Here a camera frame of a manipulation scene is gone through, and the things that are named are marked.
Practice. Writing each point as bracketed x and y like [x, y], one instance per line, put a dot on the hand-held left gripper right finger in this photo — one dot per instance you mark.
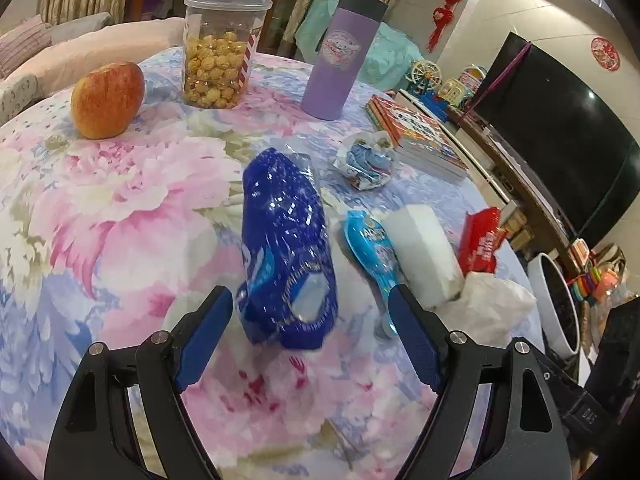
[415, 341]

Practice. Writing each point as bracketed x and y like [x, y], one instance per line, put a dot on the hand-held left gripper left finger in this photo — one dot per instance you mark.
[205, 341]

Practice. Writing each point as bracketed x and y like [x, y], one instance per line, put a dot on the white foam fruit net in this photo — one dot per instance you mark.
[425, 255]

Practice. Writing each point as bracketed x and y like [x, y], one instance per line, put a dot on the white plastic bag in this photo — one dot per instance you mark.
[492, 300]

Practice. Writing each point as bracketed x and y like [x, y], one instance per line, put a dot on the light blue snack wrapper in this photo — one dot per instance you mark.
[372, 260]

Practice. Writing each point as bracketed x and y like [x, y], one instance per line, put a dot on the white bin with black liner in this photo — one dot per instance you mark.
[555, 305]

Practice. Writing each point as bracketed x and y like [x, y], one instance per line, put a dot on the red white milk carton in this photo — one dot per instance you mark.
[482, 245]

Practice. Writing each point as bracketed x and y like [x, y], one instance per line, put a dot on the dark blue cookie wrapper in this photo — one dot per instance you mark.
[285, 250]

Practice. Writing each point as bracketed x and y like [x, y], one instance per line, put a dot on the blue white wrapper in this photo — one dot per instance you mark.
[367, 160]

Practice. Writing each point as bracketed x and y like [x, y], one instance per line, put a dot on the beige tote bag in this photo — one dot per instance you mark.
[612, 260]

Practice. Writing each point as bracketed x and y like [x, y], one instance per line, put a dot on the toy cash register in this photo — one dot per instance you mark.
[580, 252]

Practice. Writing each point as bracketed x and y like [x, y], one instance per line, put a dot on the white television cabinet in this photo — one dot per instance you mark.
[515, 200]

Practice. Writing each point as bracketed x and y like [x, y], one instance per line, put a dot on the orange cover book stack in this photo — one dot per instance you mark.
[420, 135]

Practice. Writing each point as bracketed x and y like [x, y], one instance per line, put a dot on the blue toy base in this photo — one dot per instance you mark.
[430, 101]

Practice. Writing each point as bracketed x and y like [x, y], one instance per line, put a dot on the black flat television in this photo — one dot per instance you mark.
[565, 150]

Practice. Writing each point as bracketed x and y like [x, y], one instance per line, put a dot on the colourful toy house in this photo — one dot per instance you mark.
[452, 91]

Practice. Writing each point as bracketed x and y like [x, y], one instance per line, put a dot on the red yellow apple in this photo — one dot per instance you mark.
[107, 100]

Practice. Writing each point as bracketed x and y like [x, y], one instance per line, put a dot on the toy ferris wheel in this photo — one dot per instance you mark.
[425, 77]

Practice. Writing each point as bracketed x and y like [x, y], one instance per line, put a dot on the toy carousel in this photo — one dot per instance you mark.
[472, 77]

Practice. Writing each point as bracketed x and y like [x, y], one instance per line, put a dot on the pink stick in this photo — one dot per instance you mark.
[500, 80]

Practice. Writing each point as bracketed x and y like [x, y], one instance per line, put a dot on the teal covered armchair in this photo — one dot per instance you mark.
[400, 55]

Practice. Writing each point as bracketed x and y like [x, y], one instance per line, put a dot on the clear popcorn jar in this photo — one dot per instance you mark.
[220, 50]

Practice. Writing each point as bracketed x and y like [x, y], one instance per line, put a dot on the purple thermos bottle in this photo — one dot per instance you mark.
[340, 55]

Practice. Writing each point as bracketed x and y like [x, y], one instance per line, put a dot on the pink covered sofa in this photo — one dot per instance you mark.
[75, 45]

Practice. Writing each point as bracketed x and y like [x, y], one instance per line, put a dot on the pink striped cushion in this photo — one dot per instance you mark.
[22, 42]

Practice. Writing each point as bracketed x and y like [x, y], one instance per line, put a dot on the round red wall decal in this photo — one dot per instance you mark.
[606, 52]

